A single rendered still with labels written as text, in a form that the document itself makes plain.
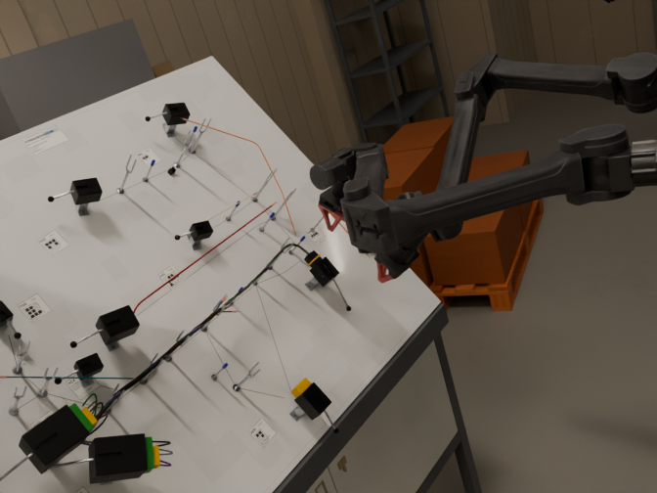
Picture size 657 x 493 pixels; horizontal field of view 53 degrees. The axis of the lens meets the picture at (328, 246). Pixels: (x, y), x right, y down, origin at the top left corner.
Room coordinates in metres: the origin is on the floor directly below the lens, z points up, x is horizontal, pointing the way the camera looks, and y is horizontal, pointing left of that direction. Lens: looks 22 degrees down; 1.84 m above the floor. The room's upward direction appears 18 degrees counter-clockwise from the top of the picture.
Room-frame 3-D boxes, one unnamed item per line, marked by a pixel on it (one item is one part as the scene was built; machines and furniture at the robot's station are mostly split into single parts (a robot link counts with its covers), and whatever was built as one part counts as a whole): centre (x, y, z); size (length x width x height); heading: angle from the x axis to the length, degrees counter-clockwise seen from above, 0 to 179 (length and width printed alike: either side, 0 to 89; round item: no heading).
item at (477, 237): (3.60, -0.77, 0.37); 1.27 x 0.90 x 0.75; 144
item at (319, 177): (1.37, -0.09, 1.44); 0.12 x 0.12 x 0.09; 40
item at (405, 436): (1.48, -0.02, 0.60); 0.55 x 0.03 x 0.39; 136
